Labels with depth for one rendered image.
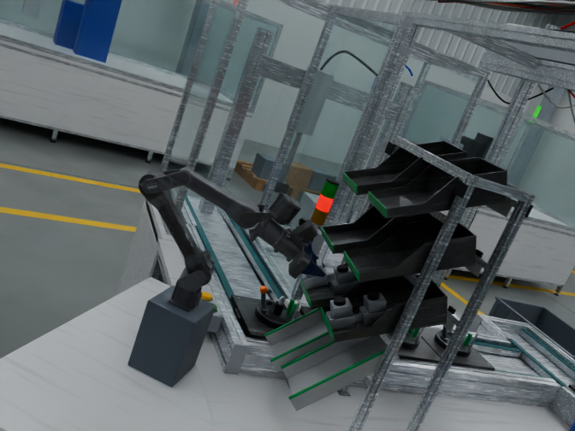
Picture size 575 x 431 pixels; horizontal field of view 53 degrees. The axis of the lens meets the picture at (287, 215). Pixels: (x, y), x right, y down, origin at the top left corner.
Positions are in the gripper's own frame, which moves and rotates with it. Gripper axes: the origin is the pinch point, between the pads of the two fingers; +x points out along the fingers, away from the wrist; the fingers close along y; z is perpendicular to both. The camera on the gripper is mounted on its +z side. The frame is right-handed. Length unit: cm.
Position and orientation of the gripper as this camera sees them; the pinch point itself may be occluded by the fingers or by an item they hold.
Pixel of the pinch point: (314, 263)
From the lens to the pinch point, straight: 151.5
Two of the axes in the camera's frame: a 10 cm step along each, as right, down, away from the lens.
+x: 7.9, 5.9, 2.0
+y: 0.3, -3.5, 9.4
